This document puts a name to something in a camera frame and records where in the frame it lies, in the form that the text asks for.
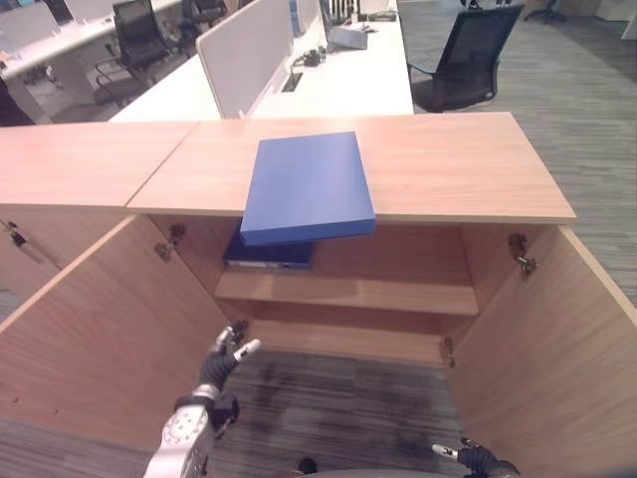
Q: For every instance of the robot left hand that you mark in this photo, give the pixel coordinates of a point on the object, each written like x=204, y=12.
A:
x=219, y=366

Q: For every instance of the grey box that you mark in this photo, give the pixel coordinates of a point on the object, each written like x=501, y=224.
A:
x=348, y=37

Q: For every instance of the black flat device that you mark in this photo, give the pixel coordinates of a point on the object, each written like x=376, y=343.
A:
x=382, y=16

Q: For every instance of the wooden cabinet right door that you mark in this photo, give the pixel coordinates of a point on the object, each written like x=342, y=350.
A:
x=557, y=358

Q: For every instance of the dark blue folder with label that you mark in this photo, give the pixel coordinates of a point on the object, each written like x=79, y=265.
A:
x=271, y=254

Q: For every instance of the wooden cabinet door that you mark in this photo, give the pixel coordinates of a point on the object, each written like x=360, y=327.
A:
x=109, y=338
x=557, y=358

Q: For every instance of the black office chair with armrests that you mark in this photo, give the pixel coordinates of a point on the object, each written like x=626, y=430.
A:
x=134, y=45

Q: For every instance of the blue box folder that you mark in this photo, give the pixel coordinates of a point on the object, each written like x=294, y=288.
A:
x=308, y=184

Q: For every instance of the white desk divider panel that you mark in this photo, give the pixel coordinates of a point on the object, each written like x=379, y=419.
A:
x=244, y=60

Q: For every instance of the wooden cabinet left door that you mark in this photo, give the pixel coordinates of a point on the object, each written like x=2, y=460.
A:
x=109, y=338

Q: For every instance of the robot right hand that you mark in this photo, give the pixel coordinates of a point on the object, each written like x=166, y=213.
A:
x=480, y=460

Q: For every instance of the long white office desk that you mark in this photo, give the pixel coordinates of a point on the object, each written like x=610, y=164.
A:
x=358, y=79

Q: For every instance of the metal door hinge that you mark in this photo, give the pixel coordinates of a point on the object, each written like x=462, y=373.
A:
x=166, y=244
x=522, y=256
x=448, y=351

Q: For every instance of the black mesh office chair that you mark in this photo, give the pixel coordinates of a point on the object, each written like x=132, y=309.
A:
x=468, y=55

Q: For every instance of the wooden cabinet shelf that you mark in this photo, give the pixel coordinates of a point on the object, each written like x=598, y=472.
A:
x=348, y=294

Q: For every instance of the black chair base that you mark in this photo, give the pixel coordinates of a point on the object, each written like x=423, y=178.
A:
x=545, y=11

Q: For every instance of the open wooden office cabinet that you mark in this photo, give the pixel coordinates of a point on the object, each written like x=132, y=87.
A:
x=438, y=164

